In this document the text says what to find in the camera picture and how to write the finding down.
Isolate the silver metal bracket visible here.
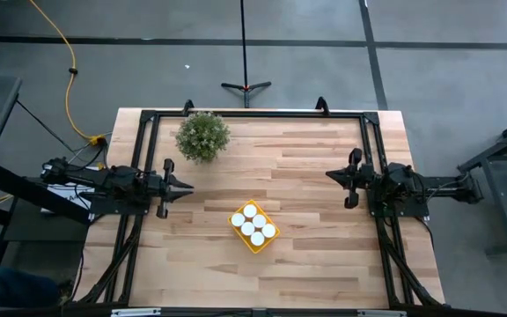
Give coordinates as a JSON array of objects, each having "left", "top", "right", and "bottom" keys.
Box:
[
  {"left": 111, "top": 307, "right": 162, "bottom": 317},
  {"left": 357, "top": 309, "right": 407, "bottom": 317}
]

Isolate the black tripod stand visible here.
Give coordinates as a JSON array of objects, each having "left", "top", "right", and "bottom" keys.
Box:
[{"left": 220, "top": 0, "right": 273, "bottom": 109}]

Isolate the yellow extension cable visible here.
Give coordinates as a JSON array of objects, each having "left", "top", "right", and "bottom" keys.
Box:
[{"left": 27, "top": 0, "right": 107, "bottom": 147}]

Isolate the thin black floor cable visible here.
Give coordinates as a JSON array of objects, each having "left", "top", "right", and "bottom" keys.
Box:
[{"left": 15, "top": 100, "right": 78, "bottom": 155}]

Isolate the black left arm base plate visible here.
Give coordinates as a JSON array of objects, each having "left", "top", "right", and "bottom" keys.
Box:
[{"left": 79, "top": 191, "right": 153, "bottom": 217}]

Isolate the green potted plant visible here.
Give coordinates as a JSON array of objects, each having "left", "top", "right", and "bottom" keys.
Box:
[{"left": 175, "top": 110, "right": 231, "bottom": 164}]

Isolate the dark grey metal table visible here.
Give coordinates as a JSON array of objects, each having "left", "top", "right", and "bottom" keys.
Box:
[{"left": 457, "top": 112, "right": 507, "bottom": 256}]

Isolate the black aluminium table frame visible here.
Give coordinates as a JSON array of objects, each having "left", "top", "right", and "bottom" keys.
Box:
[{"left": 72, "top": 97, "right": 445, "bottom": 309}]

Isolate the white paper ream box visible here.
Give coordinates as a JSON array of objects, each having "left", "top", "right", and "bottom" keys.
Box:
[{"left": 44, "top": 182, "right": 96, "bottom": 215}]

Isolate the person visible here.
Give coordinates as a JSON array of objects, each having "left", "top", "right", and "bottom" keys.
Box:
[{"left": 0, "top": 265, "right": 72, "bottom": 316}]

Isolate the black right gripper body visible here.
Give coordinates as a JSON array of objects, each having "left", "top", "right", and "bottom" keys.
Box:
[{"left": 344, "top": 148, "right": 376, "bottom": 210}]

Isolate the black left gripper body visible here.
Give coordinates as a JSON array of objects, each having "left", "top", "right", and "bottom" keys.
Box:
[{"left": 147, "top": 158, "right": 176, "bottom": 220}]

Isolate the yellow plastic basket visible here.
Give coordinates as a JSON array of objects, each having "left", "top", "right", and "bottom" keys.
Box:
[{"left": 227, "top": 199, "right": 281, "bottom": 255}]

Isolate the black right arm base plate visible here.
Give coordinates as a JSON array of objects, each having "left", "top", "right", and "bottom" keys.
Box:
[{"left": 366, "top": 182, "right": 438, "bottom": 220}]

